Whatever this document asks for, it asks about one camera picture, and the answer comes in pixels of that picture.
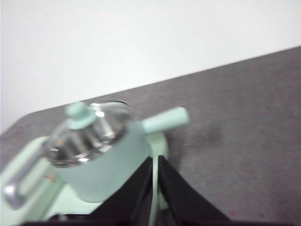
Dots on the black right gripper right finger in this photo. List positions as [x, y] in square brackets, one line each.
[183, 202]

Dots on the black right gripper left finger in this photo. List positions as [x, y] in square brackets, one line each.
[131, 202]

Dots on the glass pot lid green knob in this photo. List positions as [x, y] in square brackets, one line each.
[78, 116]

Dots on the green breakfast machine base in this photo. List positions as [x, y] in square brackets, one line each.
[70, 200]

